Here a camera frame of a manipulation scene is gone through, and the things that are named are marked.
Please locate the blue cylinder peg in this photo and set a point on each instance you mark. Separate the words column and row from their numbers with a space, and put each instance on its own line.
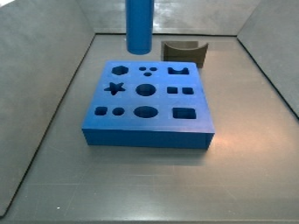
column 139, row 25

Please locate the blue shape sorter block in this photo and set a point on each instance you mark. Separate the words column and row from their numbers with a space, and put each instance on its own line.
column 150, row 104

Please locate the dark curved cradle block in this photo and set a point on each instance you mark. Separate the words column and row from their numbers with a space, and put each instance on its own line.
column 185, row 51

